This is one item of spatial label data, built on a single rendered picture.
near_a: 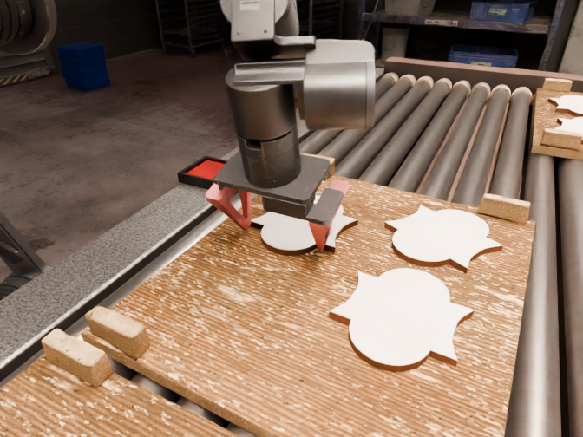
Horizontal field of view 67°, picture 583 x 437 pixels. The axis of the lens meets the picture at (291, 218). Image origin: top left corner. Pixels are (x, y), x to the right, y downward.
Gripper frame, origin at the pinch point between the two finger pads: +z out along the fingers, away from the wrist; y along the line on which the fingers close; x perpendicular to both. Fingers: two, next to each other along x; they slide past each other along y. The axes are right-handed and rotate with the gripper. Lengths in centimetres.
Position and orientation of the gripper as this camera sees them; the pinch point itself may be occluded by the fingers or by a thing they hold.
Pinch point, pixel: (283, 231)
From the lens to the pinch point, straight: 51.3
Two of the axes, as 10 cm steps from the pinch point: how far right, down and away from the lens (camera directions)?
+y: -9.1, -2.2, 3.5
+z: 1.0, 7.1, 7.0
